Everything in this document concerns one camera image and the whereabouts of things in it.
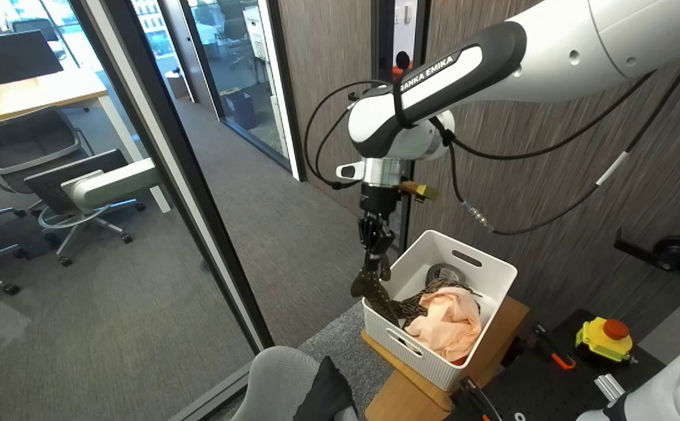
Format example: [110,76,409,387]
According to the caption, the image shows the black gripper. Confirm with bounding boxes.
[357,182,402,285]

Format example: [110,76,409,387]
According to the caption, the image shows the office chair with grey backrest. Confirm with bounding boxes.
[21,147,161,269]

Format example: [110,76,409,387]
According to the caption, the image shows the dark mesh office chair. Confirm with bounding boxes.
[0,107,96,196]

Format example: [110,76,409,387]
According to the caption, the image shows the white plastic storage bin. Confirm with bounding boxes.
[361,227,522,394]

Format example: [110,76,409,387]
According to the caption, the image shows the pale pink cloth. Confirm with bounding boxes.
[404,285,486,368]

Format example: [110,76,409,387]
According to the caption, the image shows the black tool with orange trim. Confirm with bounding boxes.
[451,374,505,421]

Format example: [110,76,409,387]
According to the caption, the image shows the black work table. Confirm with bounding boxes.
[463,307,668,421]

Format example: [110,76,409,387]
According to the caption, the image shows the silver door lock plate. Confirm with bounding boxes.
[391,0,421,78]

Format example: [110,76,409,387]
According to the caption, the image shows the yellow emergency stop button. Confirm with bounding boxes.
[572,313,639,366]

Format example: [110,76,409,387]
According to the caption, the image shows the small white block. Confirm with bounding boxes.
[595,373,629,405]

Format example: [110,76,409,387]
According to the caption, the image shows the wooden office desk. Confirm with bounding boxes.
[0,67,176,217]

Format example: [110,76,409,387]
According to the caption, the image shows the black computer monitor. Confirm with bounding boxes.
[0,30,67,93]

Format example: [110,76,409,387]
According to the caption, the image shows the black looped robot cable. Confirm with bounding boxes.
[301,78,389,192]

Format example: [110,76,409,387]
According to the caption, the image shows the white glass door frame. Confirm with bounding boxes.
[254,0,304,182]

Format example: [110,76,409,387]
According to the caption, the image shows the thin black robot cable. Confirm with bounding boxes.
[442,69,662,164]

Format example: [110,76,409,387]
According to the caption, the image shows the orange handled hand tool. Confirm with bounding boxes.
[533,325,581,374]

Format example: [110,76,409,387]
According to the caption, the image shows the black glass partition frame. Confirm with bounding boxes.
[69,0,278,354]

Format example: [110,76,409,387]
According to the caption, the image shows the black cable with white sleeve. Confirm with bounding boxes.
[446,55,680,240]

